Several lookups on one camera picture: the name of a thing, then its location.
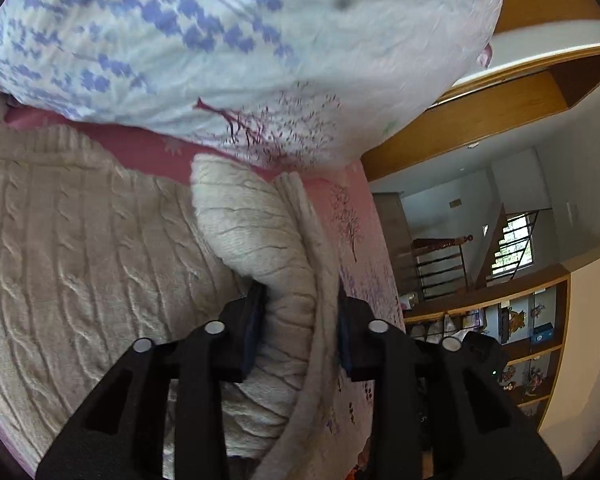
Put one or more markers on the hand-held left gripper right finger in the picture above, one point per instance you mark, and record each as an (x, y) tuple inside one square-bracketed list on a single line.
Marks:
[(344, 347)]

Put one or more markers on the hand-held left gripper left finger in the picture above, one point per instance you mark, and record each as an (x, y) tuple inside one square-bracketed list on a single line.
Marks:
[(251, 337)]

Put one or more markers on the pink floral bed sheet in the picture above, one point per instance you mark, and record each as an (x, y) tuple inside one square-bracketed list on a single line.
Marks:
[(360, 230)]

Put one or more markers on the wooden stair railing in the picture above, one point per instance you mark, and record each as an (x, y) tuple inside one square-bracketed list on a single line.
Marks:
[(437, 255)]

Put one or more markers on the barred window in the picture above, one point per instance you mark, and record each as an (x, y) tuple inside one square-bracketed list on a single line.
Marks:
[(515, 245)]

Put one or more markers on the blue box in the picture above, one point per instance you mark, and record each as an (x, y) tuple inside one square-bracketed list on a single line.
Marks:
[(545, 334)]

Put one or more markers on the wooden bookshelf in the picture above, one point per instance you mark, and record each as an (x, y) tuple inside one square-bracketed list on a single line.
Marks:
[(560, 285)]

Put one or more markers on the white pillow with tree print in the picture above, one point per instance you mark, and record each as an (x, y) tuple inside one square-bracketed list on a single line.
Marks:
[(230, 35)]

